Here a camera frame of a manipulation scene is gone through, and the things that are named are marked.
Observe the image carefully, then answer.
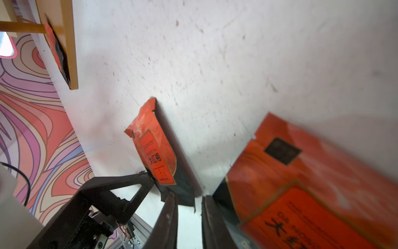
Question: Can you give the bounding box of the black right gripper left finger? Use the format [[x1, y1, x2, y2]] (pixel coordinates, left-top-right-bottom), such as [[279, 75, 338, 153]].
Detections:
[[143, 193, 178, 249]]

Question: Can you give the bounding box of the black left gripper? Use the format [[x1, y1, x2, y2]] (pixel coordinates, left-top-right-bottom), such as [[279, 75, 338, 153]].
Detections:
[[26, 172, 155, 249]]

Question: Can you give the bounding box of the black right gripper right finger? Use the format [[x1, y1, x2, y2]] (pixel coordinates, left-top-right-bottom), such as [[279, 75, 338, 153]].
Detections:
[[202, 196, 237, 249]]

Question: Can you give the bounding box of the red tea bag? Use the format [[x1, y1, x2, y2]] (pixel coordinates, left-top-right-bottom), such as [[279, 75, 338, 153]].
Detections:
[[213, 113, 398, 249], [44, 16, 72, 89], [124, 97, 197, 207]]

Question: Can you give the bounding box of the yellow wooden two-tier shelf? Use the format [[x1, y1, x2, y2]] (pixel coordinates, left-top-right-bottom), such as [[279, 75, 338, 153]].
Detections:
[[1, 1, 78, 90]]

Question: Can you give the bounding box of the pink framed whiteboard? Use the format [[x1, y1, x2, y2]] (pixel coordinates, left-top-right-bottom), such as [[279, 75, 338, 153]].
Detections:
[[0, 31, 18, 59]]

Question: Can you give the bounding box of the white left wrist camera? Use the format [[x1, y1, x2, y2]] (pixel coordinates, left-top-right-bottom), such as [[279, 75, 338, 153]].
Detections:
[[0, 166, 43, 249]]

